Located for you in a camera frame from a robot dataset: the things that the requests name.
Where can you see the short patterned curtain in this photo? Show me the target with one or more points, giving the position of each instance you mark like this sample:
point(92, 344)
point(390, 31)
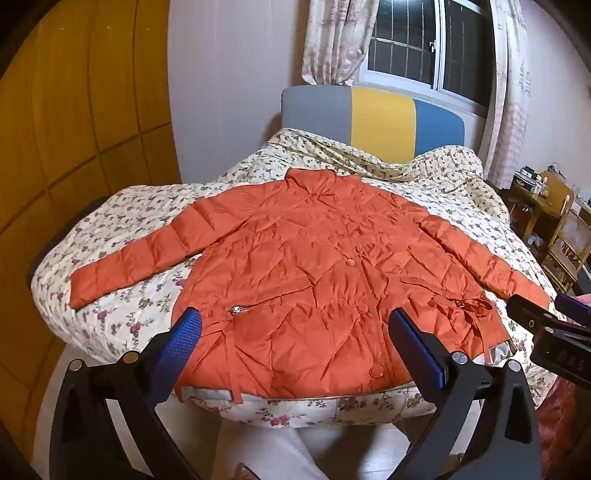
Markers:
point(337, 41)

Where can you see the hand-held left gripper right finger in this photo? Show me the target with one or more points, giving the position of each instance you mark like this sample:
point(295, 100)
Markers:
point(422, 353)

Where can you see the orange quilted jacket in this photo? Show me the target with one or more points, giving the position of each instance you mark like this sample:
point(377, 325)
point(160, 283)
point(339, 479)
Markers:
point(300, 258)

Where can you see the person's white pants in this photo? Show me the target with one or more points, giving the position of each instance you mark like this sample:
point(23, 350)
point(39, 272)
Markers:
point(295, 454)

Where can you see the long patterned curtain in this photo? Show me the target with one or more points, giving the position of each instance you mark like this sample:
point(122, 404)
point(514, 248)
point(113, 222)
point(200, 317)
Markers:
point(508, 101)

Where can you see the floral bed quilt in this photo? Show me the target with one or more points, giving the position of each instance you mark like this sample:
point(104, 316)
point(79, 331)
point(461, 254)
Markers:
point(129, 217)

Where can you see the wooden rattan chair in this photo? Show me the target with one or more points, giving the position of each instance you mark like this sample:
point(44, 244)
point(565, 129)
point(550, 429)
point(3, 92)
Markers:
point(565, 240)

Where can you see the grey yellow blue headboard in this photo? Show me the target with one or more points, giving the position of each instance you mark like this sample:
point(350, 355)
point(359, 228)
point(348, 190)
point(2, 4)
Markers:
point(383, 120)

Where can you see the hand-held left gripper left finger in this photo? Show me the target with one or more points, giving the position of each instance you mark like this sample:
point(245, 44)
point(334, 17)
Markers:
point(178, 353)

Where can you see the wooden bedside table with clutter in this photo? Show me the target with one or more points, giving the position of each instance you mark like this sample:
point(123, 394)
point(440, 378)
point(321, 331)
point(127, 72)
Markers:
point(524, 203)

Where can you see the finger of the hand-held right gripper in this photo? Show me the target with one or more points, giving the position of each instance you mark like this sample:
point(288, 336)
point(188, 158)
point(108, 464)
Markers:
point(531, 314)
point(575, 310)

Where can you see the white framed window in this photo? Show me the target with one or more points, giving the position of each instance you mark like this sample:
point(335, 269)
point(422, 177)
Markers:
point(415, 41)

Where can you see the wooden wardrobe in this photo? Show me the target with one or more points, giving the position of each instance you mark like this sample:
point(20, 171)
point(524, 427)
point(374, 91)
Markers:
point(83, 115)

